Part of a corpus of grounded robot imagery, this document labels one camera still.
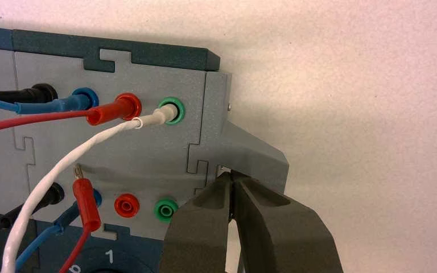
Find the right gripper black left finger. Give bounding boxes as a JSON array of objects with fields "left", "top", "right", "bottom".
[{"left": 160, "top": 171, "right": 234, "bottom": 273}]

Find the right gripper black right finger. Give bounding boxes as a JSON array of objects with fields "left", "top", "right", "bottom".
[{"left": 232, "top": 171, "right": 344, "bottom": 273}]

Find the dark teal grey control box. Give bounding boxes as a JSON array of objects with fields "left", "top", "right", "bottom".
[{"left": 0, "top": 25, "right": 290, "bottom": 273}]

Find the green banana socket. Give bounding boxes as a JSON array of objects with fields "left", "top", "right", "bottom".
[
  {"left": 157, "top": 96, "right": 186, "bottom": 125},
  {"left": 154, "top": 198, "right": 179, "bottom": 224}
]

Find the red banana socket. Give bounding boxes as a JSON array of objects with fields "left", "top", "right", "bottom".
[
  {"left": 114, "top": 193, "right": 141, "bottom": 218},
  {"left": 114, "top": 93, "right": 143, "bottom": 121}
]

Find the blue banana socket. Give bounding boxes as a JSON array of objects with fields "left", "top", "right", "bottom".
[{"left": 71, "top": 87, "right": 100, "bottom": 110}]

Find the white banana plug cable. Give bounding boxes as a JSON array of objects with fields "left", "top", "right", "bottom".
[{"left": 0, "top": 104, "right": 179, "bottom": 273}]

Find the red banana plug cable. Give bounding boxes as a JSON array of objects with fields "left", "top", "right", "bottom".
[{"left": 0, "top": 93, "right": 142, "bottom": 273}]

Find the blue banana plug cable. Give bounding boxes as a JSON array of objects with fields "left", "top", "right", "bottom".
[{"left": 0, "top": 88, "right": 102, "bottom": 273}]

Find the black banana plug cable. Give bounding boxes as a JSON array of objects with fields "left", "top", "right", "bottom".
[{"left": 0, "top": 83, "right": 65, "bottom": 242}]

